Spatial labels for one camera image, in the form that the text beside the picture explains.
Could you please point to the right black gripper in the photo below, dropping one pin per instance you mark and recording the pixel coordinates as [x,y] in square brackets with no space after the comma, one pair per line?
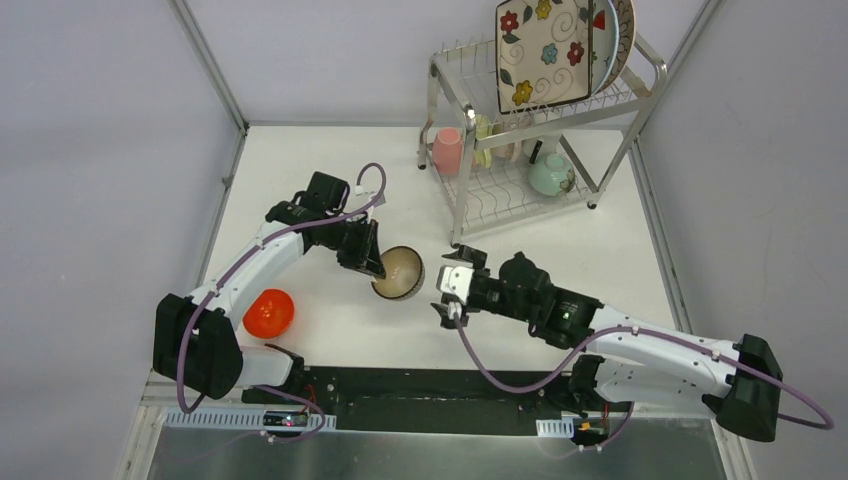
[477,258]

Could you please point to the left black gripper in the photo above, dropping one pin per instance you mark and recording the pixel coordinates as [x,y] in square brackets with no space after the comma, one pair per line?
[365,251]

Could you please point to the dark patterned cream bowl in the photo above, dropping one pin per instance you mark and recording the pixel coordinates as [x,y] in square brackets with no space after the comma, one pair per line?
[405,274]

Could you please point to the orange plastic bowl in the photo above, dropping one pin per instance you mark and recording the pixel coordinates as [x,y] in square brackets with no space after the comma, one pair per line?
[271,314]

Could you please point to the pink cup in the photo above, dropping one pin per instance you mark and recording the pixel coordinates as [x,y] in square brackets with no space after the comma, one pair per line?
[447,151]

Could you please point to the mint green bowl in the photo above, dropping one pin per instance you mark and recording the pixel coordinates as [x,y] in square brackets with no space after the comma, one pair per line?
[552,176]

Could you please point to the white ribbed mug black handle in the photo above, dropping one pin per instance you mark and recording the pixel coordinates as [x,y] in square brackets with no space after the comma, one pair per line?
[533,148]

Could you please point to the square floral plate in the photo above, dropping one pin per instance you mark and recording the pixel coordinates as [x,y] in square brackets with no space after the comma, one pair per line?
[542,53]

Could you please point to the watermelon pattern round plate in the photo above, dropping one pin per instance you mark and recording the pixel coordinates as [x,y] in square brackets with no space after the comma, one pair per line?
[605,38]

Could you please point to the brown rim petal pattern plate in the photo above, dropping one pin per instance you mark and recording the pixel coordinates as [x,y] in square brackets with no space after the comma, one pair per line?
[626,22]

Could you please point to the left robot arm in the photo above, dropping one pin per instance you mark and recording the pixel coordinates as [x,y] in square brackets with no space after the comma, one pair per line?
[195,342]

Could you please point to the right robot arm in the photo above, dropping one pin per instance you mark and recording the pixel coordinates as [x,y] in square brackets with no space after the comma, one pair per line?
[615,357]

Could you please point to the steel two-tier dish rack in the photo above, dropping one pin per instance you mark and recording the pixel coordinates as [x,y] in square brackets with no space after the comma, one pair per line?
[491,189]

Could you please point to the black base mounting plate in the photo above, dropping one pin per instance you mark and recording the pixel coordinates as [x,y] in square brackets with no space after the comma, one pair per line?
[433,401]

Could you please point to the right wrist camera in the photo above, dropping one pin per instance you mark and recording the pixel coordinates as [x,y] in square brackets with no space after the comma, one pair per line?
[455,281]

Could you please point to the right white cable duct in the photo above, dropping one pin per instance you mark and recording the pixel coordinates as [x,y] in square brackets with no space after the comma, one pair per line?
[555,428]

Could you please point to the white cable duct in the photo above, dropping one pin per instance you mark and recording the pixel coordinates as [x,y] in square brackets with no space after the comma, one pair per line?
[255,419]
[555,428]

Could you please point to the left white cable duct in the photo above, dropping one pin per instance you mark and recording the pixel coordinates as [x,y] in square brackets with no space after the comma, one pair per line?
[255,419]

